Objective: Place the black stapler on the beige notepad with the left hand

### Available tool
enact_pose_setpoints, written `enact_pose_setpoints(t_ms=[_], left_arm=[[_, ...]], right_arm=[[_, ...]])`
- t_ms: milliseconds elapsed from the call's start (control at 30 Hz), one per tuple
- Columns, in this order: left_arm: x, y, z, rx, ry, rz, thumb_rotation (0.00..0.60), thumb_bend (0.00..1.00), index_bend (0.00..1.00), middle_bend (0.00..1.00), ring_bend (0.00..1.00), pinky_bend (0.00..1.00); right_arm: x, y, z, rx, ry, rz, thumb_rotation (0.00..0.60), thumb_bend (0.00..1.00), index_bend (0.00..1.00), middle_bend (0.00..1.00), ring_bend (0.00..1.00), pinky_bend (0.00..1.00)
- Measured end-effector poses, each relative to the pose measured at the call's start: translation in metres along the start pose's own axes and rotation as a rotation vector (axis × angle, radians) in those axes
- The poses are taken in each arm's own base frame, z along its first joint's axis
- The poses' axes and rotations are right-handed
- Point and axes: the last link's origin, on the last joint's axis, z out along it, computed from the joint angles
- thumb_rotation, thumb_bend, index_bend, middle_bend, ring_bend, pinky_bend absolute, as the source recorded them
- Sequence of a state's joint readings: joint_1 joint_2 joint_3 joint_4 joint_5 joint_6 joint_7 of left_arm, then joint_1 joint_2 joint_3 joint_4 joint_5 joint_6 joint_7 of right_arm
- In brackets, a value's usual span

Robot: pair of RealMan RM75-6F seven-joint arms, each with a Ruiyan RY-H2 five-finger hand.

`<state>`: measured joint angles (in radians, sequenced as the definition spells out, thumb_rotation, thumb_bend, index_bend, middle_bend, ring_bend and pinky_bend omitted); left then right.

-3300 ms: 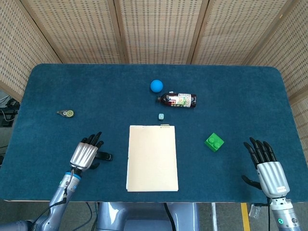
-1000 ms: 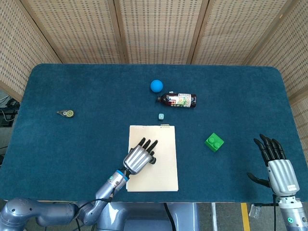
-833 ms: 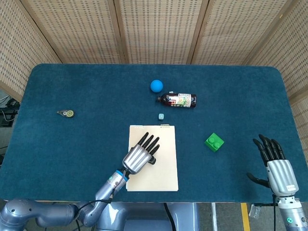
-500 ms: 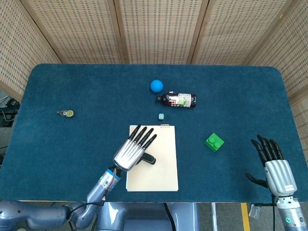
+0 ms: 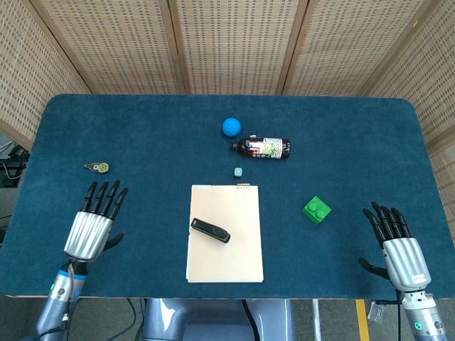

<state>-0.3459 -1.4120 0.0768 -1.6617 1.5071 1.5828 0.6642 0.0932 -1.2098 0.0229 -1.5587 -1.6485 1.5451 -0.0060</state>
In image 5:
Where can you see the black stapler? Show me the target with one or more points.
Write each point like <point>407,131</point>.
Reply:
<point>210,230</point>

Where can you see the yellow floor tape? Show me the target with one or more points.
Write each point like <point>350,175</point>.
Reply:
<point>362,319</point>

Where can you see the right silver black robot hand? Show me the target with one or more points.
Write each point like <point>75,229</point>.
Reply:
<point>401,261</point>

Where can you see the dark drink bottle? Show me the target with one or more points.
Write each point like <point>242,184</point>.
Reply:
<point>263,148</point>

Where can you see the white floor tape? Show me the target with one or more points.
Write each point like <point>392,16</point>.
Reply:
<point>316,319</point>

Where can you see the beige notepad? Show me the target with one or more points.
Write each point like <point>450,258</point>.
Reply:
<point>231,263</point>

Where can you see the blue ball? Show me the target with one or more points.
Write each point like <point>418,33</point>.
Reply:
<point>231,126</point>

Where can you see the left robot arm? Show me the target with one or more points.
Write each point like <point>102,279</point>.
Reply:
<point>60,298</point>

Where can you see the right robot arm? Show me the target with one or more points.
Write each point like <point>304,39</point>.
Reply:
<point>423,316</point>

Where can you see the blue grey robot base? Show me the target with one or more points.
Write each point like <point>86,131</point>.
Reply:
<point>213,319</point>

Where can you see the correction tape dispenser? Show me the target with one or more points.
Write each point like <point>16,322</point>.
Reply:
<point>99,167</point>

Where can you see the green toy brick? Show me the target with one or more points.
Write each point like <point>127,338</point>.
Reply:
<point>316,210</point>

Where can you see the light blue dice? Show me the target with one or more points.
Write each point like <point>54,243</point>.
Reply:
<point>238,172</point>

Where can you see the clear plastic wrapper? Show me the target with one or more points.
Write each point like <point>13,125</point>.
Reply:
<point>378,312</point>

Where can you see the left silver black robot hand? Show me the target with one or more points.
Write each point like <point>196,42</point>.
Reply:
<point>89,231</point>

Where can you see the blue table mat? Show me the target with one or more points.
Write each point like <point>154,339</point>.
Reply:
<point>227,149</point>

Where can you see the woven folding screen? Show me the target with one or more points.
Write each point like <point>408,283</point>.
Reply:
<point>227,46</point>

